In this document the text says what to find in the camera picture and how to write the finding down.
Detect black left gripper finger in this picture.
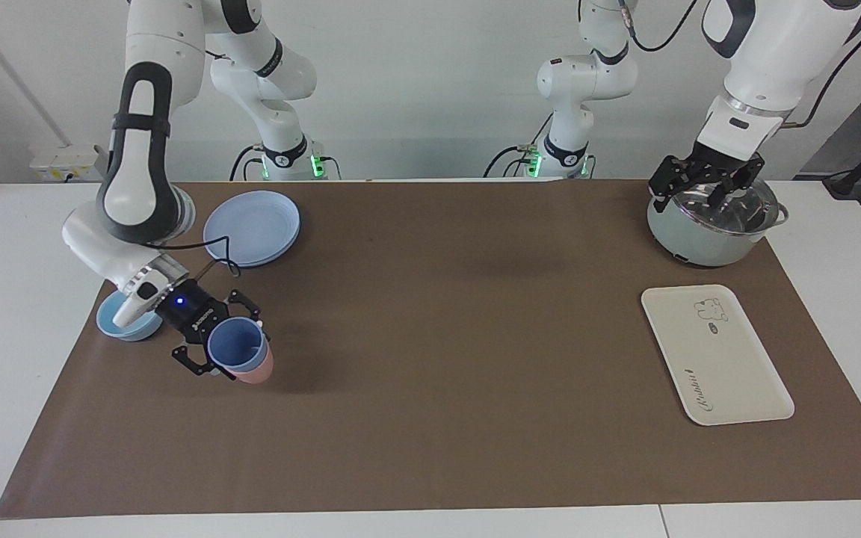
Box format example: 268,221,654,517
709,161,764,208
649,157,700,199

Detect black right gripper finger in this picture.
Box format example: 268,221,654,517
171,342,233,380
225,288,265,330

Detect blue plastic cup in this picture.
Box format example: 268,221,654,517
207,318,268,372

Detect pink plastic cup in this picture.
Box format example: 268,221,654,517
223,340,275,386

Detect cream rectangular tray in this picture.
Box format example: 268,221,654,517
641,285,795,427

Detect blue plastic plate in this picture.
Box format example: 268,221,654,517
203,191,301,265
210,224,302,268

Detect pale green cooking pot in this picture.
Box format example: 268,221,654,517
646,168,790,268

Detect light blue bowl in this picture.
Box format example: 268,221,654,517
96,290,163,342

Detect white power strip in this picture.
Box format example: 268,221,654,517
29,146,111,182

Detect brown table mat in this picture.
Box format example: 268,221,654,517
0,179,861,519

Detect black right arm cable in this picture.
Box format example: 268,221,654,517
145,235,241,281

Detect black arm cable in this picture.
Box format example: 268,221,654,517
620,0,861,129
145,235,241,281

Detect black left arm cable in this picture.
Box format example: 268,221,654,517
620,0,861,129

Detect black base cable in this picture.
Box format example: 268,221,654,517
484,112,553,179
230,144,264,182

